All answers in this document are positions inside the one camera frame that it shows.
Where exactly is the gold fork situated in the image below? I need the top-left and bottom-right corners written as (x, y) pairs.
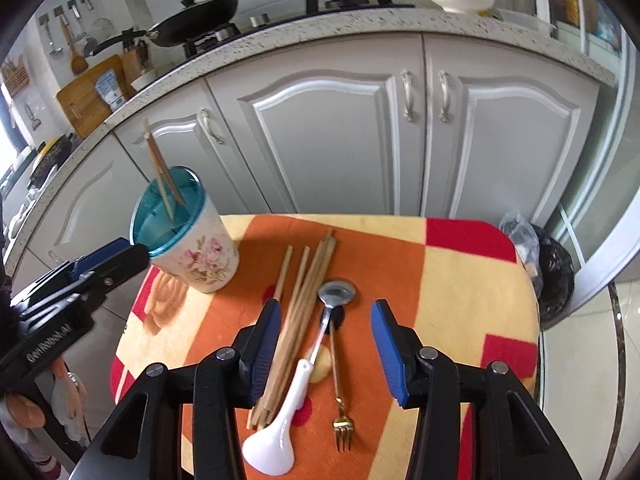
top-left (327, 317), bottom-right (353, 453)

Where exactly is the black trash bag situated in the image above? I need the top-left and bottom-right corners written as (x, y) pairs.
top-left (520, 222), bottom-right (575, 331)

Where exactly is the metal spoon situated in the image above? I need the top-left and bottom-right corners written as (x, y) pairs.
top-left (309, 279), bottom-right (358, 363)

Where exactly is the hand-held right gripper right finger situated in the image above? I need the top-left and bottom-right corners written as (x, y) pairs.
top-left (371, 299), bottom-right (583, 480)

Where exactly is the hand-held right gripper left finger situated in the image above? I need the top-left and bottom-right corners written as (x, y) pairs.
top-left (75, 299), bottom-right (283, 480)

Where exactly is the speckled stone countertop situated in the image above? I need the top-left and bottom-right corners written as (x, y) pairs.
top-left (5, 6), bottom-right (617, 281)

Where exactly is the pile of wooden chopsticks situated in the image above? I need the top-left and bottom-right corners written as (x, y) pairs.
top-left (247, 230), bottom-right (337, 431)

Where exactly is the black yellow pot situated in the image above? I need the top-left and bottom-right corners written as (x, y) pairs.
top-left (27, 132), bottom-right (76, 181)

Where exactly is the orange yellow red blanket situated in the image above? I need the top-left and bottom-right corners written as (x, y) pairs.
top-left (110, 214), bottom-right (543, 480)

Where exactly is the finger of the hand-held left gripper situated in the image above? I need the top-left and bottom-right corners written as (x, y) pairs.
top-left (94, 243), bottom-right (152, 292)
top-left (69, 238), bottom-right (131, 282)

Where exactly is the wooden knife block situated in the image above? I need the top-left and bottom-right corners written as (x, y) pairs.
top-left (120, 27), bottom-right (157, 90)

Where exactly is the white blue packet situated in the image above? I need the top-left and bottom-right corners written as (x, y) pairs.
top-left (95, 70), bottom-right (126, 111)

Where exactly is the white ceramic spoon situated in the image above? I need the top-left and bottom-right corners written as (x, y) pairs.
top-left (242, 358), bottom-right (315, 477)

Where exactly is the floral utensil cup teal insert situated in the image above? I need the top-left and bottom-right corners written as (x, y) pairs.
top-left (129, 166), bottom-right (241, 295)

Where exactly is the grey cabinet door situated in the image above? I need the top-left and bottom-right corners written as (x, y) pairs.
top-left (206, 32), bottom-right (427, 217)
top-left (22, 134), bottom-right (153, 288)
top-left (421, 34), bottom-right (601, 233)
top-left (114, 79), bottom-right (252, 217)

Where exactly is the grey plastic bag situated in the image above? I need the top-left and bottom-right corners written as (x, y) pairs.
top-left (499, 210), bottom-right (543, 283)

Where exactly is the black frying pan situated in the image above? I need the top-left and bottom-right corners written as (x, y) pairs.
top-left (90, 0), bottom-right (242, 58)

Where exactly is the wooden chopstick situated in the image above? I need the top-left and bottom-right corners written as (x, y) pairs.
top-left (142, 118), bottom-right (176, 222)
top-left (146, 132), bottom-right (186, 207)

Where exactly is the bamboo wall holder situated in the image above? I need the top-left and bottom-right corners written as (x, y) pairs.
top-left (0, 57), bottom-right (29, 94)

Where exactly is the wooden cutting board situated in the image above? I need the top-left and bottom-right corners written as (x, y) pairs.
top-left (55, 54), bottom-right (133, 138)

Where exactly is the wall hook rack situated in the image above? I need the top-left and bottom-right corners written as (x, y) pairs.
top-left (37, 0), bottom-right (96, 26)

